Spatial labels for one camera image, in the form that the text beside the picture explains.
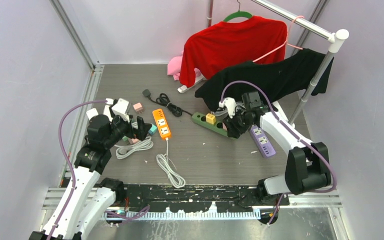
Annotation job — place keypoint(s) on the green hanger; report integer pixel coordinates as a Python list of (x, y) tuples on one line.
[(238, 14)]

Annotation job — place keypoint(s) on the yellow plug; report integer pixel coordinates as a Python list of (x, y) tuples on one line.
[(210, 119)]

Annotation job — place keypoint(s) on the orange power strip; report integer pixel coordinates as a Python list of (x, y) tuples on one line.
[(161, 123)]

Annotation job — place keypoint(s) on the green power strip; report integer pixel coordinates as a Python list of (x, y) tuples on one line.
[(199, 119)]

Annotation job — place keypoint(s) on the pink hanger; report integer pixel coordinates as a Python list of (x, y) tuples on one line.
[(285, 43)]

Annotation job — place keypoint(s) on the metal clothes rack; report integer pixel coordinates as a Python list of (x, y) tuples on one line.
[(318, 84)]

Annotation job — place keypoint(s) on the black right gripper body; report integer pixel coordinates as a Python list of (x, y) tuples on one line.
[(242, 118)]

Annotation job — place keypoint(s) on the pink plug purple strip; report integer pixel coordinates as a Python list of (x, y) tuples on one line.
[(138, 108)]

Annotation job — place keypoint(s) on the black t-shirt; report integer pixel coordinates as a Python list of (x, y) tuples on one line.
[(276, 80)]

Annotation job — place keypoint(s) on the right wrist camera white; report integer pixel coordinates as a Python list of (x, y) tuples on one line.
[(228, 105)]

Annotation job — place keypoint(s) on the large white power strip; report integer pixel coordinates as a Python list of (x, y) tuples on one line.
[(107, 112)]

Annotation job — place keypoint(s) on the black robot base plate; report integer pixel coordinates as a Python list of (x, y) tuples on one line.
[(193, 198)]

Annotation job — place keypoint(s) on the pink cloth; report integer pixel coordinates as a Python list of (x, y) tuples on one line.
[(174, 68)]

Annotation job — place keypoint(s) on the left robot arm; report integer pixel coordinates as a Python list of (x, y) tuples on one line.
[(75, 217)]

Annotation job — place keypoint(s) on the purple power strip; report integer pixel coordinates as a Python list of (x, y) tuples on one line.
[(261, 141)]

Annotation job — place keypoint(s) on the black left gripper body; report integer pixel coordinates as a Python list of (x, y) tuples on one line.
[(120, 128)]

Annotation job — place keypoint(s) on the red t-shirt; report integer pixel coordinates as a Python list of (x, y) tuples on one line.
[(227, 44)]

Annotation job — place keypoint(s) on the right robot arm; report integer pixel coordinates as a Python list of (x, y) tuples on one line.
[(307, 166)]

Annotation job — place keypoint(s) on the small white power strip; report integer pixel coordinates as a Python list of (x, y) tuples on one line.
[(92, 113)]

